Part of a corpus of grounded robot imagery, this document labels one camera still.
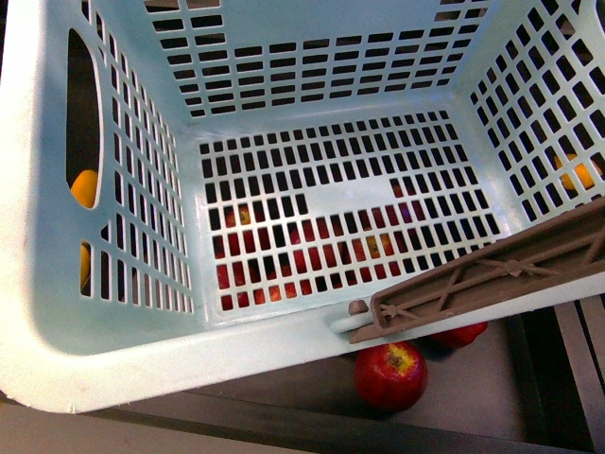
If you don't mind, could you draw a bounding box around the light blue plastic basket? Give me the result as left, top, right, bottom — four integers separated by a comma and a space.
1, 1, 604, 413

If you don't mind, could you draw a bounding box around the brown basket handle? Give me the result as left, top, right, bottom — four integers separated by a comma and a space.
349, 199, 604, 343

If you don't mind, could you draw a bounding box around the red apple front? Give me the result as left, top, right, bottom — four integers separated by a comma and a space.
354, 341, 428, 412

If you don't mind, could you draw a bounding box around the red apple partly hidden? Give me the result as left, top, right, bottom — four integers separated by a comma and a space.
430, 322, 489, 349

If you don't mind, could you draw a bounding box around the orange fruit behind left wall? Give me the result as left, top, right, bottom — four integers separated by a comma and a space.
70, 169, 98, 209

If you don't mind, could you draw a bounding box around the orange fruit behind wall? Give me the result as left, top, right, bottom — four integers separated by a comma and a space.
560, 162, 603, 192
70, 169, 98, 209

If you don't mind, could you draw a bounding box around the orange fruit behind right wall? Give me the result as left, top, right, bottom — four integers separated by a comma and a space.
560, 162, 603, 192

